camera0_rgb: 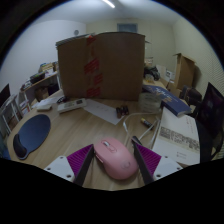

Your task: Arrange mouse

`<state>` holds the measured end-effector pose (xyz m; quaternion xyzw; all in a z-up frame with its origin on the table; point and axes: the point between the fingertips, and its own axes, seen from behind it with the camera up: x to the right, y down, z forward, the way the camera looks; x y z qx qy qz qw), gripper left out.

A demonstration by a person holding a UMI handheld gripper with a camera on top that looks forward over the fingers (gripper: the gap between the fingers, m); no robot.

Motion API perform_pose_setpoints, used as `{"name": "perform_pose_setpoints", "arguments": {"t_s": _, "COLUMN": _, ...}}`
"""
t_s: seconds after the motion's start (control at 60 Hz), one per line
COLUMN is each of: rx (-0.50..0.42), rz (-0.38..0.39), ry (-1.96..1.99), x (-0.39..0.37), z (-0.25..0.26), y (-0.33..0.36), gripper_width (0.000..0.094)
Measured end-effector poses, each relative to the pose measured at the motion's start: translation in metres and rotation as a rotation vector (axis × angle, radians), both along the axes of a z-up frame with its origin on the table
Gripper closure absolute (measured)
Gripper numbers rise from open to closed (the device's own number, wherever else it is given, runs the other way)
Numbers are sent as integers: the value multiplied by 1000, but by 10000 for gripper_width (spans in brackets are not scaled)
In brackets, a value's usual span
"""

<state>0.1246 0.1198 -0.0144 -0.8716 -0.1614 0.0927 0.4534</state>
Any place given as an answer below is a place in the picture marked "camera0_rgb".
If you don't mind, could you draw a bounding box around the blue book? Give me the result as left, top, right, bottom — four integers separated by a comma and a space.
142, 83, 193, 118

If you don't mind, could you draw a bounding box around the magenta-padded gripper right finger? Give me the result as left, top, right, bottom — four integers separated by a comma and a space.
134, 143, 184, 185

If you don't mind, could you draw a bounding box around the black office chair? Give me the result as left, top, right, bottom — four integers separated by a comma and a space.
194, 82, 224, 161

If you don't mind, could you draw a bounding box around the black bag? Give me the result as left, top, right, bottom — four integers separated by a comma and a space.
143, 65, 161, 82

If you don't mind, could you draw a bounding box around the tall open cardboard box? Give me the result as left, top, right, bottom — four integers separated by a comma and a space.
173, 52, 197, 90

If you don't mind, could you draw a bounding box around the grey door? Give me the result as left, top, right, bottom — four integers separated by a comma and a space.
116, 22, 139, 34

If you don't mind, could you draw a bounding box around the blue mouse pad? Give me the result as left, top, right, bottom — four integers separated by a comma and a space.
12, 113, 52, 161

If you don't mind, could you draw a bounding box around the white paper sheet with writing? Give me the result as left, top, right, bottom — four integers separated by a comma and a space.
31, 94, 64, 110

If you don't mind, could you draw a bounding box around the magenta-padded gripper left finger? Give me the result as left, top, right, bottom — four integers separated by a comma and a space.
44, 143, 96, 187

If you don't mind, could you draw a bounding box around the white book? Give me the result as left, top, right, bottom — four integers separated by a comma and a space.
151, 106, 202, 167

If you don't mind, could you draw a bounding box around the plain white paper sheet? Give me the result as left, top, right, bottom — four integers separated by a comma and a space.
83, 98, 125, 126

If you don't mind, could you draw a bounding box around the cluttered shelf unit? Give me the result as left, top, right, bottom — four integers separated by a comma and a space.
0, 61, 61, 134

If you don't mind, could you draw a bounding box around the dark brown chair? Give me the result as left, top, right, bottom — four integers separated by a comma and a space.
179, 84, 204, 108

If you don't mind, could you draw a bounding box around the black coiled cord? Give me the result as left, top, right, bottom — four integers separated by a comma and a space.
55, 95, 69, 104

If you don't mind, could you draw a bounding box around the clear plastic container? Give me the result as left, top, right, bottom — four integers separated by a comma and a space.
138, 91, 163, 114

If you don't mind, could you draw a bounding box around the pink computer mouse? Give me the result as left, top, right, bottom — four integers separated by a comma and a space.
93, 137, 140, 181

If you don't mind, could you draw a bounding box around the ceiling tube light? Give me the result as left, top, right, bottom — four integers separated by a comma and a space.
101, 0, 117, 9

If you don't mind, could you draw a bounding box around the white remote control with buttons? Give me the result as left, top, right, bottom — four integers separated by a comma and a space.
57, 97, 88, 114

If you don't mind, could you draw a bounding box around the large cardboard box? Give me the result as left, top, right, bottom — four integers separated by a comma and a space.
56, 31, 147, 102

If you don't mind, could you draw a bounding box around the white cable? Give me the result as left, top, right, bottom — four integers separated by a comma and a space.
122, 110, 163, 150

